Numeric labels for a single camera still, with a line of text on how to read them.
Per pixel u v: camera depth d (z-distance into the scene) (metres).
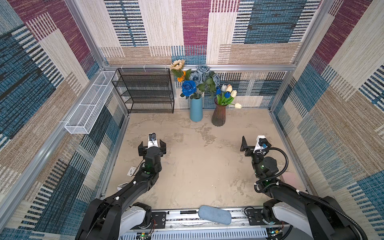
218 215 0.73
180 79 0.94
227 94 0.86
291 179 0.85
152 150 0.64
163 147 0.79
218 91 0.90
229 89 0.89
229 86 0.91
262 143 0.66
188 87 0.70
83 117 0.71
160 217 0.75
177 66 0.85
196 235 0.70
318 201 0.45
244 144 0.78
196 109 1.03
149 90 1.08
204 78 0.91
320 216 0.42
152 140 0.70
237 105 0.89
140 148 0.74
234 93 0.88
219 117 1.05
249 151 0.72
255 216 0.73
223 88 0.94
